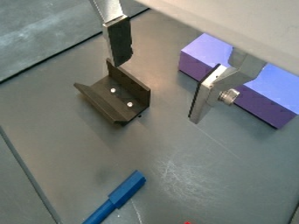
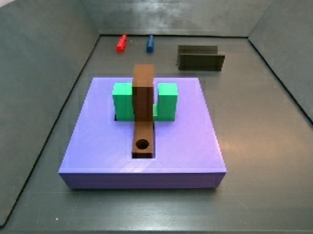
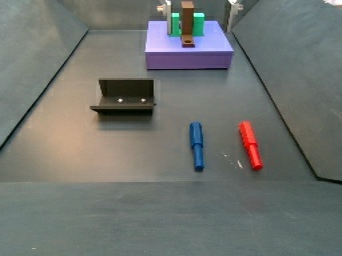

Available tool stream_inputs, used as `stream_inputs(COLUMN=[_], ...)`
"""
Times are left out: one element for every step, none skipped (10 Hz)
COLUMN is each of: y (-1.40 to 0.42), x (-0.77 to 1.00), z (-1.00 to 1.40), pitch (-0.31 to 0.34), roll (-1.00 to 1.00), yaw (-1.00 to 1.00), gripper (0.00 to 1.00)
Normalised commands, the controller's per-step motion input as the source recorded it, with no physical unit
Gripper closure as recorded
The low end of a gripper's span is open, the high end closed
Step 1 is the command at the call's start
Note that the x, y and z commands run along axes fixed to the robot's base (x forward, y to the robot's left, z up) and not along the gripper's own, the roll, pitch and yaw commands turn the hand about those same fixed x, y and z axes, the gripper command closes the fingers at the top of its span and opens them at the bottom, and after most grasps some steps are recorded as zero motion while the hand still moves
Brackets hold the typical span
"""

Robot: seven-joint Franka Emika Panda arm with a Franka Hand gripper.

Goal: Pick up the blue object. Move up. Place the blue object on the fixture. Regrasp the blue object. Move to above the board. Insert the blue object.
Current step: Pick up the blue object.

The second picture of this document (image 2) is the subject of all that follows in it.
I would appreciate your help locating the blue peg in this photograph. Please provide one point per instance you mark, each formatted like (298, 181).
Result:
(150, 44)

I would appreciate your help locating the black fixture stand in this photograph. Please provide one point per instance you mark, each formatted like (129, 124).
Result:
(199, 58)

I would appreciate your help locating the green U-shaped block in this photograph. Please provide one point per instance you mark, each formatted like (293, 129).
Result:
(163, 108)

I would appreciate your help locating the purple base block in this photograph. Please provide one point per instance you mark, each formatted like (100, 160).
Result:
(187, 161)

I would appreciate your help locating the red peg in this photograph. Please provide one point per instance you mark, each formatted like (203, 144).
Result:
(121, 42)

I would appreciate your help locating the brown L-shaped bracket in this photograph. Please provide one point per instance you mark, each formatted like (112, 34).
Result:
(143, 101)

